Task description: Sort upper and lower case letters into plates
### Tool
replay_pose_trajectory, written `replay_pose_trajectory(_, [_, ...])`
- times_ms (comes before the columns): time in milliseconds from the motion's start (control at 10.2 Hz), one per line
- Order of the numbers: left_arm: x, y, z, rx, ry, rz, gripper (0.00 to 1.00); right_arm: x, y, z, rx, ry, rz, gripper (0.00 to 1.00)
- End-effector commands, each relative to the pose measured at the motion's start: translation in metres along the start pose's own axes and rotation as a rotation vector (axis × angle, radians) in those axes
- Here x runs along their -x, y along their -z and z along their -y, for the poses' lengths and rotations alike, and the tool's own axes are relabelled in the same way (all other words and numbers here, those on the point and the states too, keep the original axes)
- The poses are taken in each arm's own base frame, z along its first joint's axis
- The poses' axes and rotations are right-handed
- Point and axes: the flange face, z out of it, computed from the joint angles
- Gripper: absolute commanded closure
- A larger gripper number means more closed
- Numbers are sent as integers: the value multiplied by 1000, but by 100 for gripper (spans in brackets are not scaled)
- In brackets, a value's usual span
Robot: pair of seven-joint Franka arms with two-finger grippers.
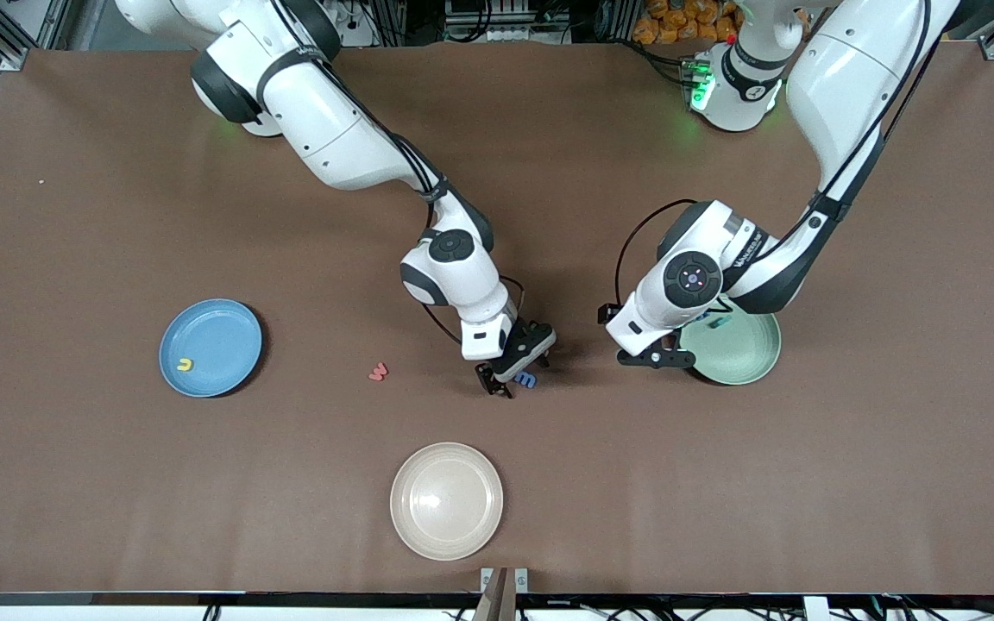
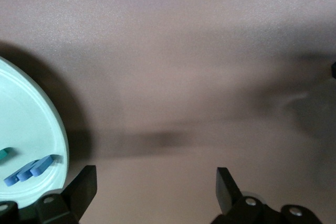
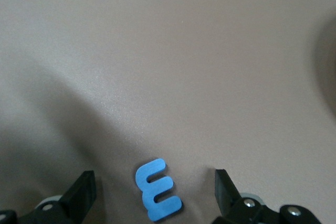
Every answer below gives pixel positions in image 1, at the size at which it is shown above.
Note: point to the blue foam letter m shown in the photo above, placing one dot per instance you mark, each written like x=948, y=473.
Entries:
x=526, y=380

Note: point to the yellow foam letter u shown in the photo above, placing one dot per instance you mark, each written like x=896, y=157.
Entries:
x=191, y=368

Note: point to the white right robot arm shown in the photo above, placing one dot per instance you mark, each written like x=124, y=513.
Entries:
x=333, y=129

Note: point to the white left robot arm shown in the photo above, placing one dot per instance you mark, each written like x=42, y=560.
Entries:
x=842, y=78

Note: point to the green plate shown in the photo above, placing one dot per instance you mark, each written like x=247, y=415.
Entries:
x=739, y=354

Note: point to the red foam letter w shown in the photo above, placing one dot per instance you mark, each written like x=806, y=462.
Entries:
x=378, y=374

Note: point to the cream plate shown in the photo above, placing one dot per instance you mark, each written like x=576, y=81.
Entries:
x=446, y=501

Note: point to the blue plate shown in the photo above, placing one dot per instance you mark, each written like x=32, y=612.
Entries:
x=210, y=336

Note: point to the black equipment rack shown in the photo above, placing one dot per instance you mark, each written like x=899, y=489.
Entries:
x=506, y=21

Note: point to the orange snack pile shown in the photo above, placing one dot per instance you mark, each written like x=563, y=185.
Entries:
x=678, y=21

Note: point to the black table edge strip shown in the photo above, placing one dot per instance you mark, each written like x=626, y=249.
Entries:
x=204, y=598

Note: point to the white power strip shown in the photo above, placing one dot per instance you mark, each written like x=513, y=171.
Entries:
x=357, y=26

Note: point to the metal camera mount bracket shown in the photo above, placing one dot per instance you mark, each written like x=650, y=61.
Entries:
x=520, y=580

